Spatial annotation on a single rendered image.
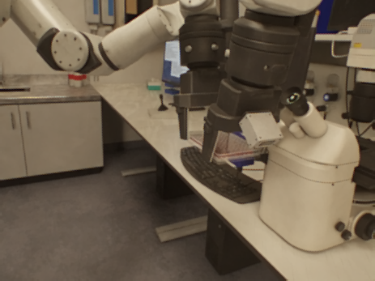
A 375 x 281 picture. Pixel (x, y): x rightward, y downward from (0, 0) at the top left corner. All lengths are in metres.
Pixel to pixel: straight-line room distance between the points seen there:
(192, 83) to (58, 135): 2.13
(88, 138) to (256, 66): 2.31
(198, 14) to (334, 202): 0.49
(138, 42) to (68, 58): 0.13
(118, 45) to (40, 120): 2.00
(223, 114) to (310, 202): 0.37
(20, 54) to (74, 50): 2.48
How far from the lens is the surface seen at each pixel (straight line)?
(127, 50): 0.59
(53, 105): 2.53
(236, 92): 0.41
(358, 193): 0.93
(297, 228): 0.76
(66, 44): 0.61
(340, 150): 0.69
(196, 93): 0.53
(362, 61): 0.86
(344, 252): 0.84
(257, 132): 0.40
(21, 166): 2.68
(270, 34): 0.39
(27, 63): 3.08
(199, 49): 0.53
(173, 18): 0.63
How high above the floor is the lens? 1.21
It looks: 17 degrees down
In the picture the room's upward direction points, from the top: 3 degrees clockwise
